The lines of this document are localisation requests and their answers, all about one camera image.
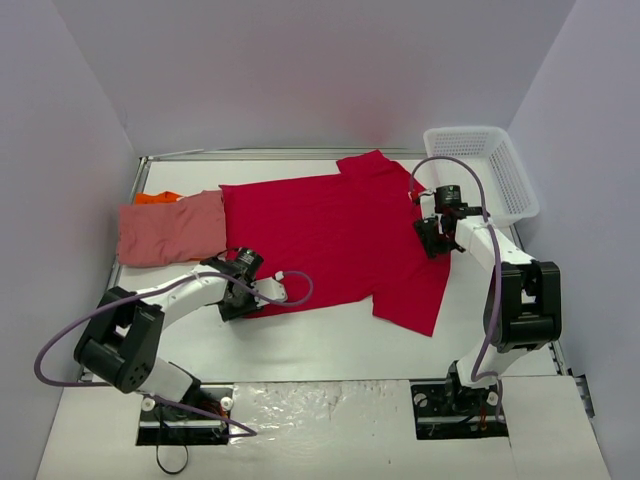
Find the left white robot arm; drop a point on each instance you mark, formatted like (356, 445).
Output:
(120, 345)

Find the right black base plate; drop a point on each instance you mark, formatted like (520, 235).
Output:
(469, 416)

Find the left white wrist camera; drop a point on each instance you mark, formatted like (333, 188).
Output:
(269, 290)

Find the white plastic basket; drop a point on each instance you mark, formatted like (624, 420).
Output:
(489, 152)

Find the red t-shirt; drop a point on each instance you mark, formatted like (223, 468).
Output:
(350, 232)

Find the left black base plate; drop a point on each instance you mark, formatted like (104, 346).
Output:
(163, 425)

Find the orange folded t-shirt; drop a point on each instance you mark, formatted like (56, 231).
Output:
(160, 198)

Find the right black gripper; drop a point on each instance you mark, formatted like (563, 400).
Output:
(431, 237)

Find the pink folded t-shirt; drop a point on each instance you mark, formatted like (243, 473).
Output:
(162, 233)

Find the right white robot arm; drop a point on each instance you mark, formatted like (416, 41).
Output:
(522, 311)

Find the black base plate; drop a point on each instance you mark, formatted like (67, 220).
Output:
(163, 425)
(469, 416)

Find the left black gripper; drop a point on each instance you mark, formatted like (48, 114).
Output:
(239, 304)

